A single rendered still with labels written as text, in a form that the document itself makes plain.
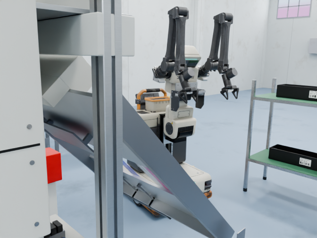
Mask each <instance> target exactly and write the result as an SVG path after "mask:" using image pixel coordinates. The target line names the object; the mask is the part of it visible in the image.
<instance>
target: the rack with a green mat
mask: <svg viewBox="0 0 317 238"><path fill-rule="evenodd" d="M256 82H257V81H256V80H252V87H251V98H250V114H249V126H248V137H247V149H246V160H245V172H244V183H243V191H244V192H247V186H248V175H249V163H250V162H253V163H257V164H260V165H264V172H263V180H266V179H267V167H271V168H274V169H277V170H282V171H285V172H288V173H292V174H295V175H299V176H302V177H306V178H309V179H313V180H316V181H317V171H314V170H310V169H306V168H303V167H299V166H295V165H291V164H288V163H284V162H281V161H276V160H272V159H269V158H268V156H269V148H270V138H271V129H272V119H273V110H274V103H275V102H276V103H284V104H291V105H299V106H307V107H314V108H317V102H315V101H306V100H298V99H290V98H282V97H276V93H275V87H276V78H273V80H272V90H271V93H267V94H261V95H255V93H256ZM255 100H259V101H266V102H270V109H269V119H268V129H267V143H266V149H264V150H262V151H260V152H258V153H255V154H253V155H251V156H250V148H251V137H252V126H253V115H254V104H255Z"/></svg>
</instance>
